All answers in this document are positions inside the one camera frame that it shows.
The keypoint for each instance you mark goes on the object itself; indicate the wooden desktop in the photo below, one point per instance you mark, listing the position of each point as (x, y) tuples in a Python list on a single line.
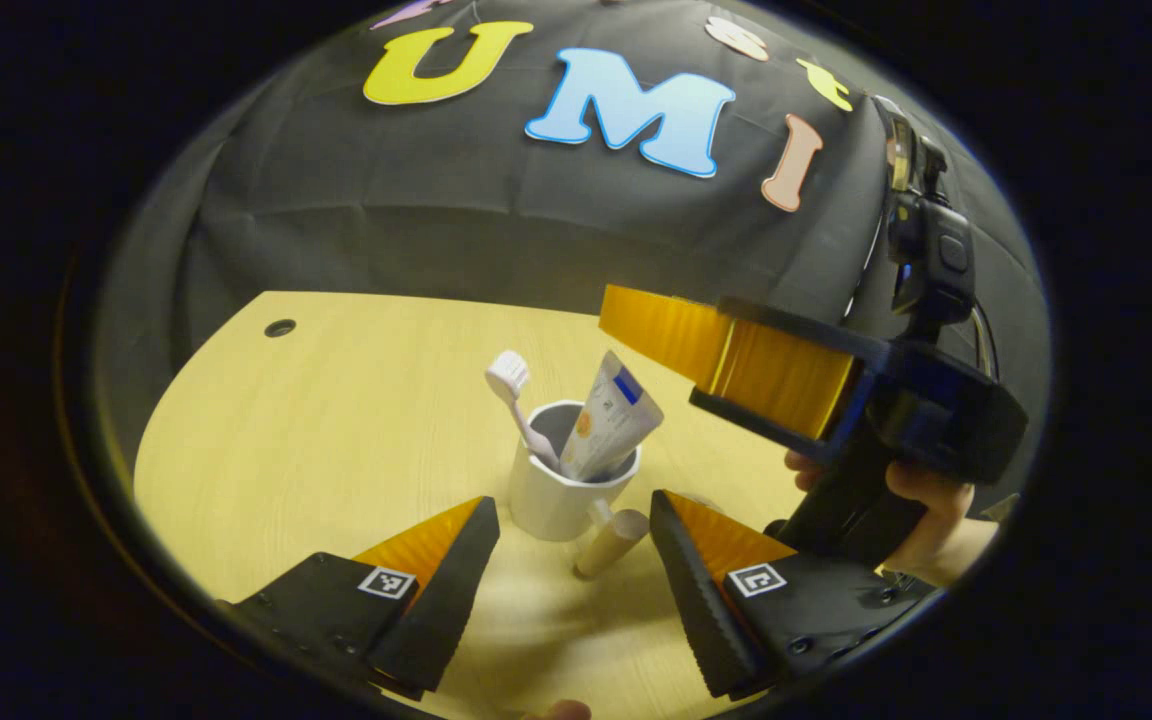
[(286, 450)]

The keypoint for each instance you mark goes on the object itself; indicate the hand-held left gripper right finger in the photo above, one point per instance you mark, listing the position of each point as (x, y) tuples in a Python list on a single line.
[(696, 610)]

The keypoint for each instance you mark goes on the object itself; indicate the white toothbrush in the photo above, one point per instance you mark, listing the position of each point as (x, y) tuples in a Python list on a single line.
[(514, 385)]

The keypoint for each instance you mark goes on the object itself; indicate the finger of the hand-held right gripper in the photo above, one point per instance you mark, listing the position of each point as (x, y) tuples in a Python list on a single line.
[(786, 375), (666, 330)]

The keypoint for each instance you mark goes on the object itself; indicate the white toothpaste tube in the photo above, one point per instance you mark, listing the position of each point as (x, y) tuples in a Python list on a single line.
[(611, 415)]

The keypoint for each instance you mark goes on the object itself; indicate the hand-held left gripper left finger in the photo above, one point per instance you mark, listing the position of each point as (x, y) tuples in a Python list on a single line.
[(446, 600)]

